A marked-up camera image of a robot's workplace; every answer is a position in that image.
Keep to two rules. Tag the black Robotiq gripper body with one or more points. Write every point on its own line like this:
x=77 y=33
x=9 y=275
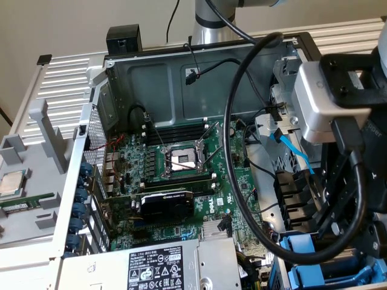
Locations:
x=375 y=157

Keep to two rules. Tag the hard disk with blue carrier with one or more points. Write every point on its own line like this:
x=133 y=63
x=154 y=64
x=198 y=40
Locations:
x=297 y=241

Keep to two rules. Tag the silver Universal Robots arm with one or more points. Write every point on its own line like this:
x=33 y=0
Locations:
x=211 y=33

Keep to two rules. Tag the empty blue disk carrier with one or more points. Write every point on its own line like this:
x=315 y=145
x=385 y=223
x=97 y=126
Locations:
x=308 y=275

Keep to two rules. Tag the black plastic shroud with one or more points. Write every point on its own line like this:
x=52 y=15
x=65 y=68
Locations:
x=290 y=193

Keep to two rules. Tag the metal optical drive cage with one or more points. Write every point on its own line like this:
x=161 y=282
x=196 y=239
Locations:
x=287 y=99

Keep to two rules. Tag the blue drive caddies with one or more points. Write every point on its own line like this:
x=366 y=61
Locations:
x=279 y=272

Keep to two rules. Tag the round coin battery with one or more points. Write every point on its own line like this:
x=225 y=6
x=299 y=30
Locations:
x=232 y=131

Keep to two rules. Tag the green Dell motherboard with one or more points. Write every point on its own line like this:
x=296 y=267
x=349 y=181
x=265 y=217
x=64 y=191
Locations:
x=211 y=193

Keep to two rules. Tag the metal socket cover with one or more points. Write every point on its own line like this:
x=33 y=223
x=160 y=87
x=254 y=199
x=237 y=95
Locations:
x=219 y=133

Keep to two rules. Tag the black RAM slot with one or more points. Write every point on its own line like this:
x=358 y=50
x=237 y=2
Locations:
x=178 y=136
x=181 y=179
x=178 y=132
x=178 y=128
x=181 y=176
x=178 y=140
x=205 y=190

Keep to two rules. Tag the silver finned heat sink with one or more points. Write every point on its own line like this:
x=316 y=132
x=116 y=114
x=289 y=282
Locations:
x=210 y=231

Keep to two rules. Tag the thin metal locking lever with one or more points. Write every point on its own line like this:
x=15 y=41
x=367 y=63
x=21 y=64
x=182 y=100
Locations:
x=181 y=164
x=155 y=131

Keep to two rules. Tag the green RAM stick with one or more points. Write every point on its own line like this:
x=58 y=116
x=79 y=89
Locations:
x=33 y=201
x=178 y=183

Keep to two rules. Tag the silver CPU socket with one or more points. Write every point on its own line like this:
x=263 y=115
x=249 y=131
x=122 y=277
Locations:
x=178 y=155

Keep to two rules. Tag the black Nvidia graphics card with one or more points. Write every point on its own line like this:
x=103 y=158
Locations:
x=166 y=208

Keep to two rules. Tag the blue expansion slot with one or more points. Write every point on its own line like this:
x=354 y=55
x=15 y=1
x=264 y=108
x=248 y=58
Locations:
x=139 y=223

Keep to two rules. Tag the open grey PC case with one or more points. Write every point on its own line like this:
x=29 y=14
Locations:
x=151 y=90

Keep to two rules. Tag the grey power supply unit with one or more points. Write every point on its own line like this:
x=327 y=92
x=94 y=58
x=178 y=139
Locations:
x=121 y=269

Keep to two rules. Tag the blue card retention clip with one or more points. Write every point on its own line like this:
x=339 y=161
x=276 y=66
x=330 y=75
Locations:
x=73 y=242
x=76 y=226
x=83 y=182
x=81 y=195
x=80 y=210
x=86 y=168

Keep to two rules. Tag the black box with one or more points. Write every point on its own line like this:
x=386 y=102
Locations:
x=124 y=36

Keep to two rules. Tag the grey parts rack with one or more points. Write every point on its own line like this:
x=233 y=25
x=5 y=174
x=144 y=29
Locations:
x=36 y=184

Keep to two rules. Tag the black table end cap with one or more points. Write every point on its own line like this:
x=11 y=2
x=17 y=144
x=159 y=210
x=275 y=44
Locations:
x=44 y=59

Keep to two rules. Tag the silver CPU chip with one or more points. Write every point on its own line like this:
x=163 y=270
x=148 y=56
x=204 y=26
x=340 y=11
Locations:
x=10 y=184

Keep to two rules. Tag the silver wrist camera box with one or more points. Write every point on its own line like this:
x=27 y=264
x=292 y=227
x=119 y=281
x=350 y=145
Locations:
x=314 y=99

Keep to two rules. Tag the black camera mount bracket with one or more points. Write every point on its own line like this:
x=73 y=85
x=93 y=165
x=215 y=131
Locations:
x=338 y=75

